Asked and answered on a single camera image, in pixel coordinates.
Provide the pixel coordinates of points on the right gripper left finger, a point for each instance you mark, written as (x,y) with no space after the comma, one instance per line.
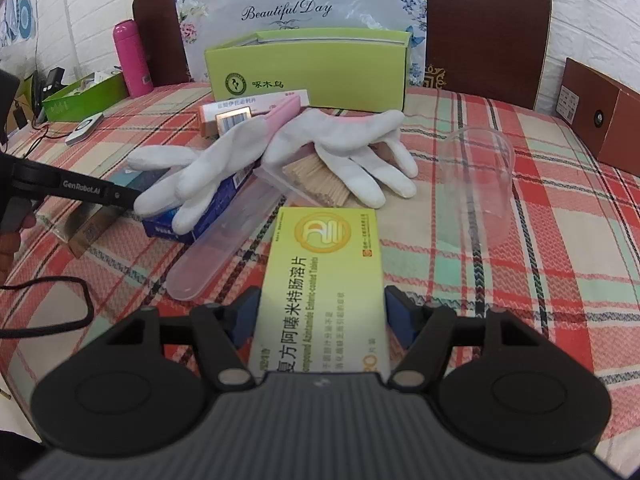
(219,333)

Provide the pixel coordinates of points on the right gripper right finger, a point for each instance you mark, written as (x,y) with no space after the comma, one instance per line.
(425,334)

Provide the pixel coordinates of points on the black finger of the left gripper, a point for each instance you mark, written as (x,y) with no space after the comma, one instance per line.
(23,178)

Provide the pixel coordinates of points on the yellow medicine box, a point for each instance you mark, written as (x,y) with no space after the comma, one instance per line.
(322,307)

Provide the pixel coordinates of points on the operator hand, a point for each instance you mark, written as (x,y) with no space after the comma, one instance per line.
(10,243)

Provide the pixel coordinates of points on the clear plastic tube case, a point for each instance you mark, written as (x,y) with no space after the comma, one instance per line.
(246,220)

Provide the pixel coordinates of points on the white charger device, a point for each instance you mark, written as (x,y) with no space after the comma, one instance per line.
(84,129)

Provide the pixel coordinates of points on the green tray box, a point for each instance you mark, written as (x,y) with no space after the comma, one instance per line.
(85,98)

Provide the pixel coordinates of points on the blue flat box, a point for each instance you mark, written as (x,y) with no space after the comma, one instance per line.
(160,225)

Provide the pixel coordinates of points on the plaid bed sheet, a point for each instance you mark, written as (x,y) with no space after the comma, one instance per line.
(569,265)

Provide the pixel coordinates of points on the pink thermos bottle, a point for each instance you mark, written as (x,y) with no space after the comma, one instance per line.
(132,60)

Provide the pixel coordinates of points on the clear plastic cup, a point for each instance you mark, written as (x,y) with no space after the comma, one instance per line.
(476,166)

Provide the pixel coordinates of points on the wooden sticks bundle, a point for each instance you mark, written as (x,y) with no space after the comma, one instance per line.
(311,175)

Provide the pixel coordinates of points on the white glove pink cuff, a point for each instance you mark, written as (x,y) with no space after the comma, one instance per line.
(363,152)

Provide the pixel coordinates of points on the pink white medicine box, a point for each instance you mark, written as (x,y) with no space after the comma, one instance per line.
(216,118)

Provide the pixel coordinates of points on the floral pillow Beautiful Day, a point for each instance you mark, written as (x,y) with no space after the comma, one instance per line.
(207,23)

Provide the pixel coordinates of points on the light green shoe box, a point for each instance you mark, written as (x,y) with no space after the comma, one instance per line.
(346,68)

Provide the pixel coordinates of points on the brown cardboard box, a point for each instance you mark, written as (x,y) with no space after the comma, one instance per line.
(604,114)

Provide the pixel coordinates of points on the dark brown headboard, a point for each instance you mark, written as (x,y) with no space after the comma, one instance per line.
(490,48)

